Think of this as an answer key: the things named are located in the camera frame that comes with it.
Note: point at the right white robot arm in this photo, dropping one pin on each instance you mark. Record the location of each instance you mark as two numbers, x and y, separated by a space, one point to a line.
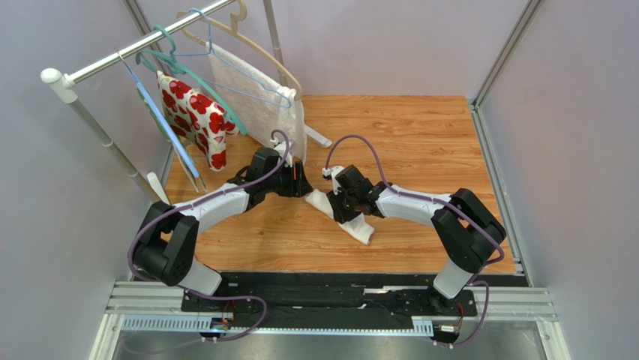
468 231

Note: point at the blue plastic hanger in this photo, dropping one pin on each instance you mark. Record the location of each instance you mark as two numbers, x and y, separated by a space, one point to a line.
164 126

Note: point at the white slotted cable duct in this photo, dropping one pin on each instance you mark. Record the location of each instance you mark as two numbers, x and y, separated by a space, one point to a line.
210 325

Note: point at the teal plastic hanger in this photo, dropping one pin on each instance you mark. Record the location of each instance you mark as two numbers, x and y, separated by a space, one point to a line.
171 61

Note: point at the red floral cloth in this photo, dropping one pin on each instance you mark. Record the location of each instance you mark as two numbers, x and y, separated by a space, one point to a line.
194 116

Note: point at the beige wooden hanger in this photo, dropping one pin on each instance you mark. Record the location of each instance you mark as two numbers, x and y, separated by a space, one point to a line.
274 38

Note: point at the white hanging towel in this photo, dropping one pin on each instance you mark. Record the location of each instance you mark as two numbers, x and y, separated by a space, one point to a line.
260 118

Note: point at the green patterned cloth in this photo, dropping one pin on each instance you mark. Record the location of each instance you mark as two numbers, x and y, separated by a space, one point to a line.
198 184

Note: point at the light blue wire hanger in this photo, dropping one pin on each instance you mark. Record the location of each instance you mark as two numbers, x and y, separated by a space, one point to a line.
233 30

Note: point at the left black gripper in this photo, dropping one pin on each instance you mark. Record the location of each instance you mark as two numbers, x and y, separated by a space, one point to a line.
299 187

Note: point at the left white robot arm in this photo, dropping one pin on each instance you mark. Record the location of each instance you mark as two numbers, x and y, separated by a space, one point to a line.
164 248

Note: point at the white cloth napkin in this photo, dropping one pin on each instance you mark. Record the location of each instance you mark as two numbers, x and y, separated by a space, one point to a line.
357 228

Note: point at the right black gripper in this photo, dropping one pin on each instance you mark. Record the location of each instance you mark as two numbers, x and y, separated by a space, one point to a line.
342 211

